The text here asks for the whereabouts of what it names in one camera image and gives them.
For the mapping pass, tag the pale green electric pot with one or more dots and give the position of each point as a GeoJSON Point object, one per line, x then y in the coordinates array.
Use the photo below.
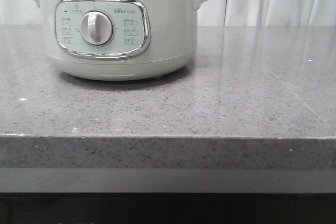
{"type": "Point", "coordinates": [116, 40]}

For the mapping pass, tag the white curtain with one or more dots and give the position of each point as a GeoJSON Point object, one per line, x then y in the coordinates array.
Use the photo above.
{"type": "Point", "coordinates": [215, 13]}

